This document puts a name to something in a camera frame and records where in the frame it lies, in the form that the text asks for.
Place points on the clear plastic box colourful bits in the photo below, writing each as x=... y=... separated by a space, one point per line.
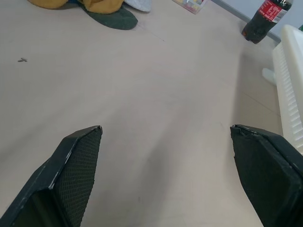
x=191 y=7

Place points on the light grey sock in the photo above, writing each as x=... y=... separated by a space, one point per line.
x=139 y=4

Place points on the white plastic basket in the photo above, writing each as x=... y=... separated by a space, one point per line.
x=291 y=71

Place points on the dark green sock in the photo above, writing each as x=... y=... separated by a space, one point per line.
x=116 y=20

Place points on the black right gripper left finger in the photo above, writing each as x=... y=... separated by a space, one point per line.
x=71 y=170

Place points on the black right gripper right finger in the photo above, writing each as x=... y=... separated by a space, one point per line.
x=267 y=170

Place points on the mustard yellow sock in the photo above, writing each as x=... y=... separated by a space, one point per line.
x=99 y=6

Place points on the blue sock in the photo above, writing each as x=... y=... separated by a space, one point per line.
x=74 y=1

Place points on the cola bottle red label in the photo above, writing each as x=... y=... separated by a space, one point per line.
x=260 y=23

